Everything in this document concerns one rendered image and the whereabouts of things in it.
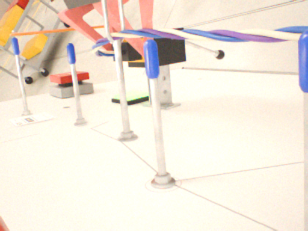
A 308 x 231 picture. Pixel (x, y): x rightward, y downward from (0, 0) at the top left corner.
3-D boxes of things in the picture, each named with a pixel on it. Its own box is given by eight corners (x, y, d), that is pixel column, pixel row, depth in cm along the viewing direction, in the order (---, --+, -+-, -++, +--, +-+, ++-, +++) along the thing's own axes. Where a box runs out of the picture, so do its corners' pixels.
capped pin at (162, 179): (146, 186, 21) (131, 41, 20) (157, 177, 23) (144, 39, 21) (169, 190, 20) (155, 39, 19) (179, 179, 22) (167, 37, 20)
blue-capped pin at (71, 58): (90, 123, 38) (79, 41, 36) (77, 127, 37) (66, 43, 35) (83, 121, 39) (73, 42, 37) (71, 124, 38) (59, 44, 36)
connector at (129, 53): (161, 56, 41) (160, 38, 40) (127, 62, 38) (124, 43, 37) (145, 56, 43) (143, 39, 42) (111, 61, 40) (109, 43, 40)
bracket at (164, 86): (181, 105, 42) (178, 63, 41) (166, 109, 41) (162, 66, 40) (156, 101, 46) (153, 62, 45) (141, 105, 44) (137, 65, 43)
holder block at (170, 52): (186, 61, 42) (184, 27, 41) (150, 68, 39) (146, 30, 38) (163, 61, 45) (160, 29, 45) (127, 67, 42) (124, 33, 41)
